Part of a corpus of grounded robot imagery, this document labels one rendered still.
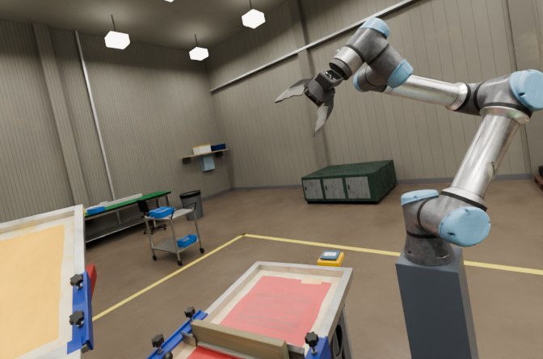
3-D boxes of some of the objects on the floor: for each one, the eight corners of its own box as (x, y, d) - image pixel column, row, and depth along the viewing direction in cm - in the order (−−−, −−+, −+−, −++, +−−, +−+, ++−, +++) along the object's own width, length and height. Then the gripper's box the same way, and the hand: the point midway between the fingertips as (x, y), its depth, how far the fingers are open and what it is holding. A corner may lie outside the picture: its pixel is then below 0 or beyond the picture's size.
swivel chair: (151, 229, 696) (144, 196, 691) (171, 225, 693) (164, 192, 688) (139, 237, 639) (132, 201, 634) (162, 233, 636) (153, 197, 631)
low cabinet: (397, 185, 647) (393, 159, 644) (378, 205, 526) (372, 172, 523) (333, 187, 763) (329, 165, 759) (305, 204, 642) (300, 177, 638)
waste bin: (209, 214, 729) (204, 190, 725) (191, 221, 686) (187, 196, 682) (197, 213, 767) (192, 190, 763) (180, 221, 724) (175, 196, 720)
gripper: (363, 95, 77) (317, 143, 79) (314, 52, 79) (271, 101, 81) (371, 87, 69) (320, 142, 71) (316, 40, 70) (267, 95, 72)
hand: (293, 120), depth 73 cm, fingers open, 14 cm apart
